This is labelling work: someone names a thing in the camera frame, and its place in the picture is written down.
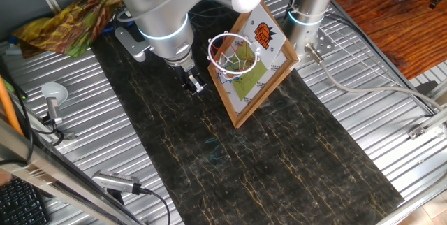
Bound orange pole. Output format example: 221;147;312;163
0;76;24;137

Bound pale grey ladle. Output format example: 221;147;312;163
41;82;70;126

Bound black camera stand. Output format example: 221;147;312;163
106;188;126;205

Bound aluminium profile bracket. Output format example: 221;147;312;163
407;107;447;141

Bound black keyboard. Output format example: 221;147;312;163
0;177;50;225

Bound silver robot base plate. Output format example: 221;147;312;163
279;17;335;69

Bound long black cable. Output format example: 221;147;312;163
0;57;35;167

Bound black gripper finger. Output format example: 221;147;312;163
192;77;207;94
182;81;197;96

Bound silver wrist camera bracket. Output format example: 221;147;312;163
114;25;152;64

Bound thick grey robot cable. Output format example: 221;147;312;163
303;42;446;113

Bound black marble pattern mat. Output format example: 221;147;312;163
89;0;405;225

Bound colourful leaf print cloth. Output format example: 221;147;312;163
12;0;125;59

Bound black camera cable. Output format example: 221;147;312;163
138;187;172;225

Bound wooden framed basketball backboard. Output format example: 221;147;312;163
207;0;300;130

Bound thin black cable coil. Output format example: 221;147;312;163
34;118;66;146

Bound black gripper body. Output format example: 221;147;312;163
173;64;201;88

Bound white mini basketball hoop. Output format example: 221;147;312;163
207;0;286;83

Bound taped aluminium frame beam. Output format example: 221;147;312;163
0;118;142;225

